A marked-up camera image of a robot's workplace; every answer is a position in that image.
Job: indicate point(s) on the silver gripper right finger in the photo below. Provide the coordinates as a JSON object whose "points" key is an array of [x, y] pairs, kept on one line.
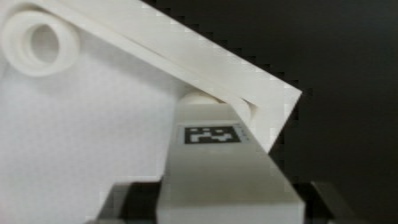
{"points": [[327, 209]]}

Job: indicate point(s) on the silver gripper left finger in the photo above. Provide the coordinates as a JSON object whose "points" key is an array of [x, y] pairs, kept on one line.
{"points": [[130, 204]]}

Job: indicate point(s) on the white desk leg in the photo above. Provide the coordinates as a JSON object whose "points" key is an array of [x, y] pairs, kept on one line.
{"points": [[224, 187]]}

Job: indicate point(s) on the white desk top tray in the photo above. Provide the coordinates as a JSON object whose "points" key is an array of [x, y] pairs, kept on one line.
{"points": [[101, 61]]}

